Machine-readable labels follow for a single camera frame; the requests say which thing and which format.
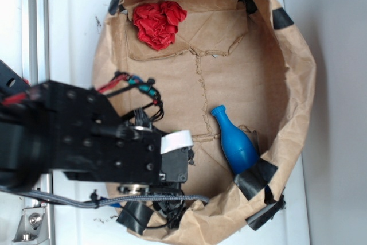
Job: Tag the crumpled red paper ball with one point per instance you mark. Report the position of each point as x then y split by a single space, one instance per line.
157 23

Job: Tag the white tray base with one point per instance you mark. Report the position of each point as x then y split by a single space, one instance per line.
74 30

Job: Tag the brown paper bag tray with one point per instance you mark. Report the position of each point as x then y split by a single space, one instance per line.
247 55

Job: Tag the blue plastic bottle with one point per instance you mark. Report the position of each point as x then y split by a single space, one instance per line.
237 147

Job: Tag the aluminium frame rail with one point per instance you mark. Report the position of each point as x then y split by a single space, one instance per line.
35 41

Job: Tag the metal corner bracket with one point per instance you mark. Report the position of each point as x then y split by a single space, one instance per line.
33 227

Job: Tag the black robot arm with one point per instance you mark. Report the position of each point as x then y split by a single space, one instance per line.
56 126

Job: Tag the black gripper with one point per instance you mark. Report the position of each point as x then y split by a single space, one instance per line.
142 161

